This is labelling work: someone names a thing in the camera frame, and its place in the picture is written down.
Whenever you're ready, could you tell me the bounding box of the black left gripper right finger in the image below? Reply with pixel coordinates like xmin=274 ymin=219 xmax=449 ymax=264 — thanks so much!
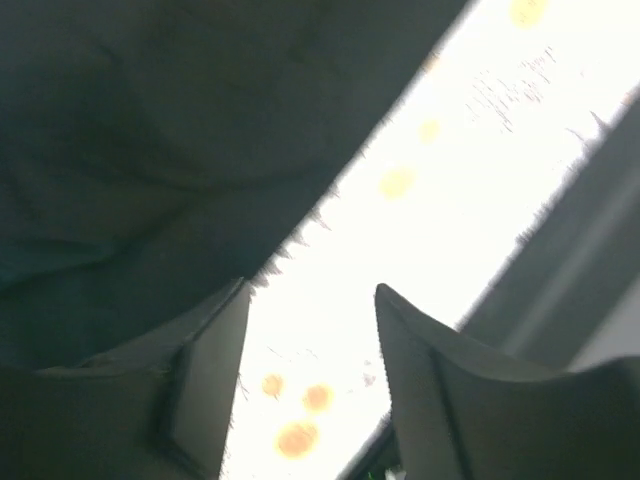
xmin=375 ymin=284 xmax=639 ymax=479

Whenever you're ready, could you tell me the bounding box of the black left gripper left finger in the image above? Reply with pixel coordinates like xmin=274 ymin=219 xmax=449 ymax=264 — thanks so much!
xmin=1 ymin=280 xmax=250 ymax=480

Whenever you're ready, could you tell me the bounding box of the black t shirt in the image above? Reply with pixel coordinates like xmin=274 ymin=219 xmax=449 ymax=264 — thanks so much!
xmin=1 ymin=1 xmax=464 ymax=370

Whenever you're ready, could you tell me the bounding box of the floral patterned table mat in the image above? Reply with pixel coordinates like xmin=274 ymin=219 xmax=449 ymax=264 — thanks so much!
xmin=221 ymin=1 xmax=639 ymax=479

